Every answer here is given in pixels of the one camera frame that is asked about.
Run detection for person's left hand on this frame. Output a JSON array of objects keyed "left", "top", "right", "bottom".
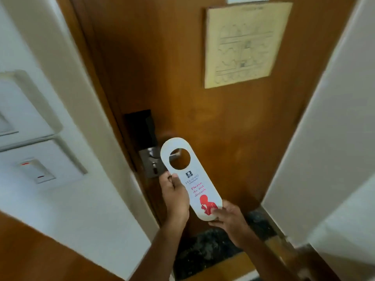
[{"left": 159, "top": 171, "right": 190, "bottom": 224}]

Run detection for person's right hand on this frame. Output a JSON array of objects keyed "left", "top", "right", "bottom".
[{"left": 208, "top": 200, "right": 253, "bottom": 249}]

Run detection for white door hanger sign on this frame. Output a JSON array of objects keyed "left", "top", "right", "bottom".
[{"left": 160, "top": 137, "right": 223, "bottom": 222}]

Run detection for person's right forearm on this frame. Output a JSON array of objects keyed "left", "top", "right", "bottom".
[{"left": 234, "top": 229, "right": 298, "bottom": 281}]

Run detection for person's left forearm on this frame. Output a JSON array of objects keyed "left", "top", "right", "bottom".
[{"left": 129, "top": 218, "right": 191, "bottom": 281}]

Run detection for black door lock box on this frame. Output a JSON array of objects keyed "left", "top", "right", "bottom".
[{"left": 122, "top": 109, "right": 161, "bottom": 173}]

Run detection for brown wooden door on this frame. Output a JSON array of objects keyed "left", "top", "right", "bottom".
[{"left": 69, "top": 0, "right": 358, "bottom": 240}]

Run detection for brown wooden panel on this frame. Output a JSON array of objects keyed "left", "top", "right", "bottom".
[{"left": 0, "top": 211, "right": 125, "bottom": 281}]

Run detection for yellowed floor plan sheet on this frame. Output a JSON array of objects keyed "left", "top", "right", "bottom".
[{"left": 204, "top": 2, "right": 293, "bottom": 89}]

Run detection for metal door handle plate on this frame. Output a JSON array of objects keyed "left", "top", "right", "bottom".
[{"left": 138, "top": 146, "right": 171, "bottom": 178}]

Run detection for brown wooden door frame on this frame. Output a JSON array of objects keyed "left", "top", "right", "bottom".
[{"left": 55, "top": 0, "right": 162, "bottom": 227}]

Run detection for white switch plate red marks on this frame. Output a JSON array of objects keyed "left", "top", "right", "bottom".
[{"left": 0, "top": 137, "right": 88, "bottom": 191}]

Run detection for large white wall switch plate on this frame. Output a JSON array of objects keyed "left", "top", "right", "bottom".
[{"left": 0, "top": 69, "right": 64, "bottom": 150}]

